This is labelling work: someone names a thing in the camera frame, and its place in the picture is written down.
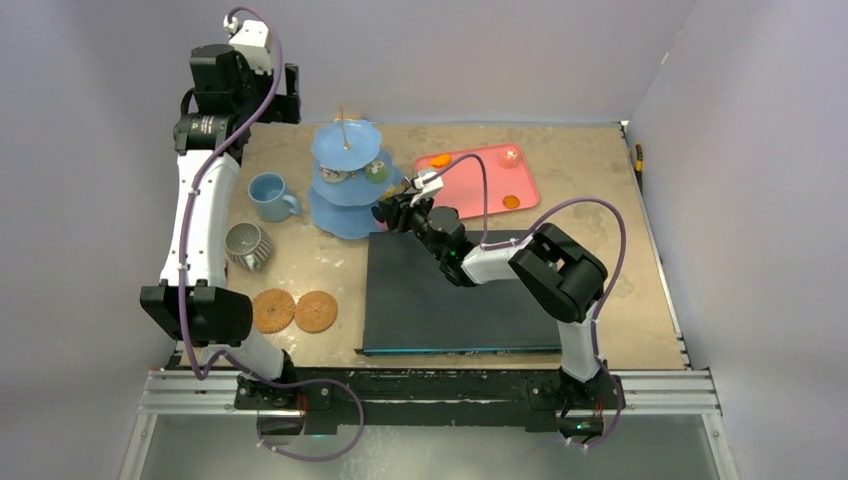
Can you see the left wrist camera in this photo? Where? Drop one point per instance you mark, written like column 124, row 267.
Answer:
column 252, row 39

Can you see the grey ribbed cup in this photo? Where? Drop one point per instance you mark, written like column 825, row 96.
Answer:
column 249, row 246

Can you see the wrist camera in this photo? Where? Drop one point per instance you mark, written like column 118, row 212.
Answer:
column 252, row 39
column 426, row 184

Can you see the aluminium frame rail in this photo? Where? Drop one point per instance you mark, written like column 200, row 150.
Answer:
column 406, row 423

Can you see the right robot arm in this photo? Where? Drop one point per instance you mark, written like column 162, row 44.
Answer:
column 569, row 282

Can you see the orange flower cookie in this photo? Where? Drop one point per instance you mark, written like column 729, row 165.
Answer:
column 440, row 161

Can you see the left round woven coaster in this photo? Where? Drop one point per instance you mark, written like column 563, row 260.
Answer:
column 273, row 310

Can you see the orange disc sweet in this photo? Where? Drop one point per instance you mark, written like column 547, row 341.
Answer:
column 511, row 202

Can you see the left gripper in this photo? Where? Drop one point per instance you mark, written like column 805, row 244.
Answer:
column 284, row 108

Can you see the round woven coaster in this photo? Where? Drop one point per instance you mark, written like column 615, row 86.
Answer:
column 273, row 310
column 316, row 311

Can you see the right round woven coaster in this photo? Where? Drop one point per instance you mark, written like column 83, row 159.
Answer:
column 316, row 311

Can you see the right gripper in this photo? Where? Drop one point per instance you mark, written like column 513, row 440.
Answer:
column 399, row 213

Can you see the pink serving tray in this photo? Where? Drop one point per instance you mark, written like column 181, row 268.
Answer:
column 471, row 190

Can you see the blue three-tier cake stand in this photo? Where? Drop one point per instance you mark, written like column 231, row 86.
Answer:
column 344, row 209

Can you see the yellow handled screwdriver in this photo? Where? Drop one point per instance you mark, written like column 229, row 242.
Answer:
column 639, row 158

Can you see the blue ceramic mug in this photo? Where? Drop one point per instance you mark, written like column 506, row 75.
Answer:
column 271, row 198

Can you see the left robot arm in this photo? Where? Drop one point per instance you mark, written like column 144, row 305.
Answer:
column 235, row 86

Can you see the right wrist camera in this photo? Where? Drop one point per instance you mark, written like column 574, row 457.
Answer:
column 426, row 184

